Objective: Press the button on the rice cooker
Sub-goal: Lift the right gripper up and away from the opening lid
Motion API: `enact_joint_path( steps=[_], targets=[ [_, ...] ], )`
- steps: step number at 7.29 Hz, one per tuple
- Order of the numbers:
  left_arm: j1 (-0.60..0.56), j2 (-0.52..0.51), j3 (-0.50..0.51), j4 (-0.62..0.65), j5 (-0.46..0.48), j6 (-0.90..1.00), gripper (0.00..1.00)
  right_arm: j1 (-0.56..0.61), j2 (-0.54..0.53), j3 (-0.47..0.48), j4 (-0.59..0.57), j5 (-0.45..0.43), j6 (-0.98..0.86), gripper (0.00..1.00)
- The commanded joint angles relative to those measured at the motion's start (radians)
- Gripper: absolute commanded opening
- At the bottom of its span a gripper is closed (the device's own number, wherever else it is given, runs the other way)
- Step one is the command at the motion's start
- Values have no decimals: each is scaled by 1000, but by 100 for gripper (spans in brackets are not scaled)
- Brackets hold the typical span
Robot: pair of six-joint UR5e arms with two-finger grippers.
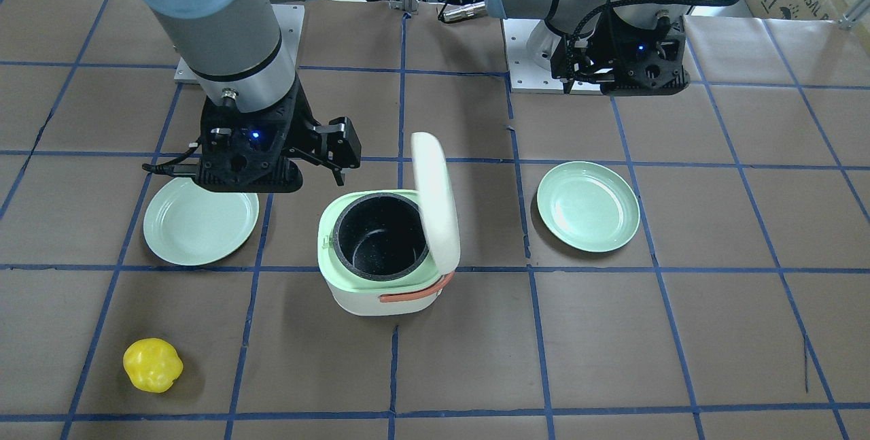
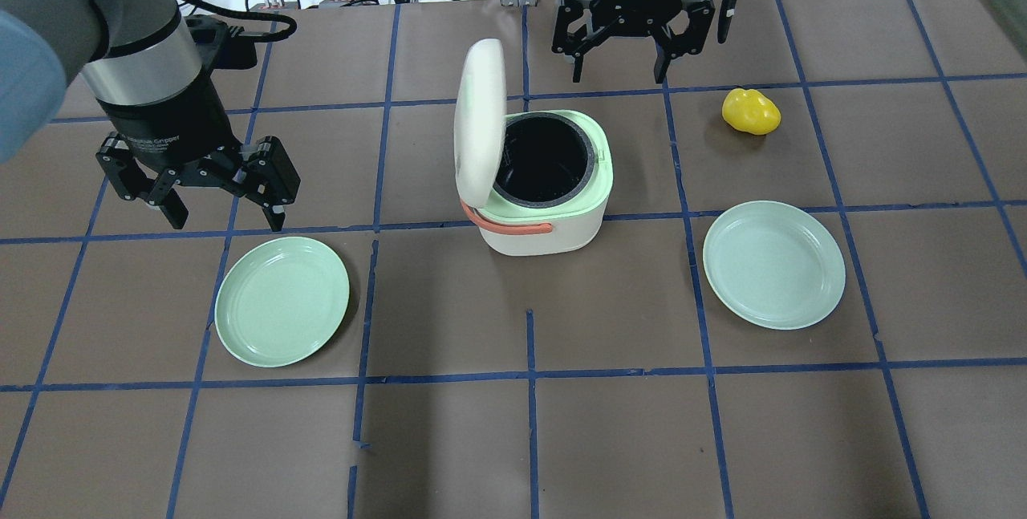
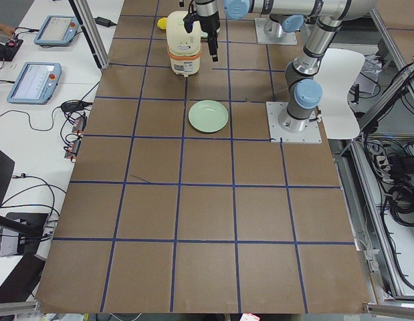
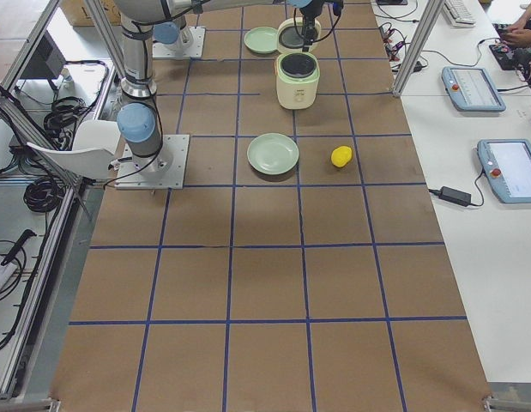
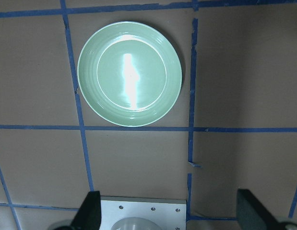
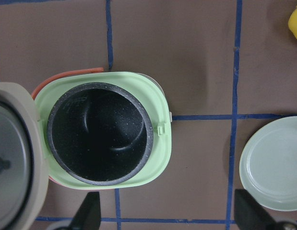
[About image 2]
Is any green plate far from pepper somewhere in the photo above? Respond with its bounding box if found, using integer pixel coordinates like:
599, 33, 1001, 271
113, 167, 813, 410
213, 237, 350, 368

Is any white rice cooker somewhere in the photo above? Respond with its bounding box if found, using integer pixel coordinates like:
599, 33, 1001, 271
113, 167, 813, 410
453, 38, 614, 257

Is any yellow bell pepper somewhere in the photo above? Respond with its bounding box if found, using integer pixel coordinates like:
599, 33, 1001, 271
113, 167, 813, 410
721, 87, 781, 136

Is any green plate near pepper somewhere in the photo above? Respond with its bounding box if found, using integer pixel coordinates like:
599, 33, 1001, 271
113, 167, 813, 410
703, 201, 846, 331

